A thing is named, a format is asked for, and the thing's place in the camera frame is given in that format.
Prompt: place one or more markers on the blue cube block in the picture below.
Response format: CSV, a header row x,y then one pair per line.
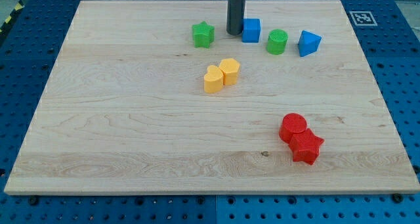
x,y
251,30

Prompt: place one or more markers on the yellow heart block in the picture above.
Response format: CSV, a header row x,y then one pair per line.
x,y
213,79

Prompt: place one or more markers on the yellow pentagon block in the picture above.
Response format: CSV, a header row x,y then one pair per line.
x,y
230,68

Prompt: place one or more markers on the light wooden board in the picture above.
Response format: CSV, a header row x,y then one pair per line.
x,y
124,111

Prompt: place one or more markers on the green star block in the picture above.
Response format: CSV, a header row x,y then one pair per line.
x,y
203,34

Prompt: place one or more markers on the red cylinder block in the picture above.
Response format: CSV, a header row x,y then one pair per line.
x,y
292,123

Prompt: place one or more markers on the green cylinder block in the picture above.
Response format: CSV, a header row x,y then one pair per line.
x,y
277,41

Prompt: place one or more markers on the red star block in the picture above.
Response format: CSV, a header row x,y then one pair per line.
x,y
305,146

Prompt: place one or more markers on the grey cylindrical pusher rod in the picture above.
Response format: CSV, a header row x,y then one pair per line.
x,y
234,18

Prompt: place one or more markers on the blue triangular prism block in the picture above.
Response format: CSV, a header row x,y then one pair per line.
x,y
308,43

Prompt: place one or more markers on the white fiducial marker tag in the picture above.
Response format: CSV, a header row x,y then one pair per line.
x,y
363,18

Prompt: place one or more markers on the black yellow hazard tape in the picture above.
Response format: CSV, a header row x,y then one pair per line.
x,y
12,17

